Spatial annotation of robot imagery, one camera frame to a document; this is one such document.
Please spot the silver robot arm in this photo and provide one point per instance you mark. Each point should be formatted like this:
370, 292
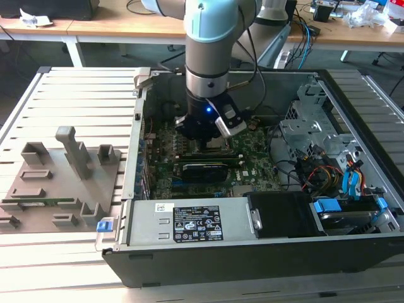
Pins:
205, 53

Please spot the CPU socket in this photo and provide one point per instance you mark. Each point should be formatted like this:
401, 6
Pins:
229, 144

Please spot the black RAM slot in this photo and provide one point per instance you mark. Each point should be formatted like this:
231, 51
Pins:
205, 161
202, 154

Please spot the black graphics card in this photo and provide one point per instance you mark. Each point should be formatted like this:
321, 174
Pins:
205, 173

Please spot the green motherboard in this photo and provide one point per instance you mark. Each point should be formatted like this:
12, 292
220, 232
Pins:
259, 158

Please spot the silver metal drive cage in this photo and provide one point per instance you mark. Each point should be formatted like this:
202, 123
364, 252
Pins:
296, 129

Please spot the pale blue teach pendant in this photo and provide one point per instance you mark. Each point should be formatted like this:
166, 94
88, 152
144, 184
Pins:
277, 44

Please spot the silver power supply unit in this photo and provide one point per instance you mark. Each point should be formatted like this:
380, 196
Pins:
148, 227

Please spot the black plastic drive cover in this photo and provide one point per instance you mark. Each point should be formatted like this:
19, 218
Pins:
281, 214

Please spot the wooden desk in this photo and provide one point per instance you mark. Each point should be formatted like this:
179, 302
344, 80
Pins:
12, 30
110, 28

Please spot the blue case latch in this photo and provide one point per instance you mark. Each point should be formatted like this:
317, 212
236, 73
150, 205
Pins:
103, 227

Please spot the black PC case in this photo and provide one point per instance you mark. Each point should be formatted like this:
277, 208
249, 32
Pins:
221, 265

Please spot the small black device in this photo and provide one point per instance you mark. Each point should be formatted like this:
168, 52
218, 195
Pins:
314, 30

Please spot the grey parts rack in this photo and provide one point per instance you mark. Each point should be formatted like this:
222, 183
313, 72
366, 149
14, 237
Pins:
60, 189

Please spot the green RAM stick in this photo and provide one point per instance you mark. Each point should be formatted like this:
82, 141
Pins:
60, 200

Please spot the small black box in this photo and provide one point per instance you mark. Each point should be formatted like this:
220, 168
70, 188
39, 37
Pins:
322, 13

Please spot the hard disk in blue carrier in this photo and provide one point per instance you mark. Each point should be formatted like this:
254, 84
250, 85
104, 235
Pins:
344, 219

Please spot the clear plastic bag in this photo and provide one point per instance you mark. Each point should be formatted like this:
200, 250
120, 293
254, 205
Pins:
363, 15

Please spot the white crumpled paper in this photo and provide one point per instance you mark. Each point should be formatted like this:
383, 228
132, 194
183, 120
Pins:
30, 20

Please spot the red white box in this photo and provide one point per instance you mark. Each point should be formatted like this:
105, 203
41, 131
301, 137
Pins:
396, 12

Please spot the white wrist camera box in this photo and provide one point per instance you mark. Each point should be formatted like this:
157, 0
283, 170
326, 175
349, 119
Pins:
228, 127

